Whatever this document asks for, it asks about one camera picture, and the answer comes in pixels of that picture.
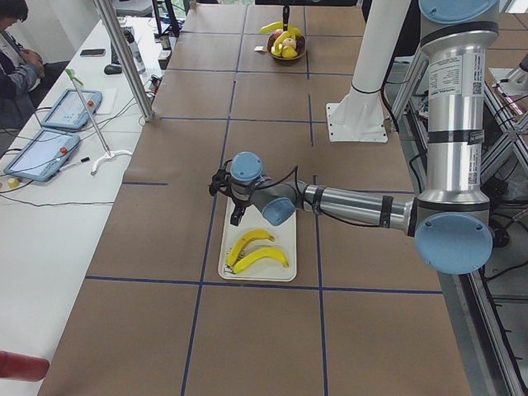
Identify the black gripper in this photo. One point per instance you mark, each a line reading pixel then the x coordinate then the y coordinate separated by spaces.
pixel 240 202

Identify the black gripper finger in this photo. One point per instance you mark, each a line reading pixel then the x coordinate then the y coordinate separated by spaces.
pixel 285 17

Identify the yellow banana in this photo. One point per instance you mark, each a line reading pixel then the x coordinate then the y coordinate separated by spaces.
pixel 273 253
pixel 280 25
pixel 248 237
pixel 283 36

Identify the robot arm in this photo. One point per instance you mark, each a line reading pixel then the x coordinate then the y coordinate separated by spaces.
pixel 449 218

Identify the brown wicker basket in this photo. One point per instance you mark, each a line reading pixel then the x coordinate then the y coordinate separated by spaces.
pixel 300 48

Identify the red pink apple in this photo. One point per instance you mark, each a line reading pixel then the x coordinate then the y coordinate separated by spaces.
pixel 274 36

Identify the yellow starfruit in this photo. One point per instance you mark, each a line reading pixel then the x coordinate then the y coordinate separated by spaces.
pixel 276 50

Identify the yellow lemon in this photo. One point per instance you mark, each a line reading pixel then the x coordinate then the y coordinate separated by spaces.
pixel 288 53

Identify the white rectangular bear tray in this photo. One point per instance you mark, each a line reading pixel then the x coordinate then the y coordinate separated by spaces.
pixel 266 269

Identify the black computer mouse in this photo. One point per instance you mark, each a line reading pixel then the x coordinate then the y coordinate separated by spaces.
pixel 112 69

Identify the black smartphone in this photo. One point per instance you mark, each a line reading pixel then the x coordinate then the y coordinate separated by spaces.
pixel 93 52

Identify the far blue teach pendant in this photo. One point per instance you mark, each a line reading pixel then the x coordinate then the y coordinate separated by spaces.
pixel 68 113

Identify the blue teach pendant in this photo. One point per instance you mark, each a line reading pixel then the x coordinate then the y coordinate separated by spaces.
pixel 47 152
pixel 68 113

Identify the near blue teach pendant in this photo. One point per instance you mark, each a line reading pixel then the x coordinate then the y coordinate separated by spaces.
pixel 47 152

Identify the seated person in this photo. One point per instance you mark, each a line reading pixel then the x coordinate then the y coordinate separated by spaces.
pixel 21 69

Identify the red cylinder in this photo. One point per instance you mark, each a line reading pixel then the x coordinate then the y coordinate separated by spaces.
pixel 22 367

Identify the aluminium frame post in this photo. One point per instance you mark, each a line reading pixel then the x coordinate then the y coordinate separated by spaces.
pixel 109 19

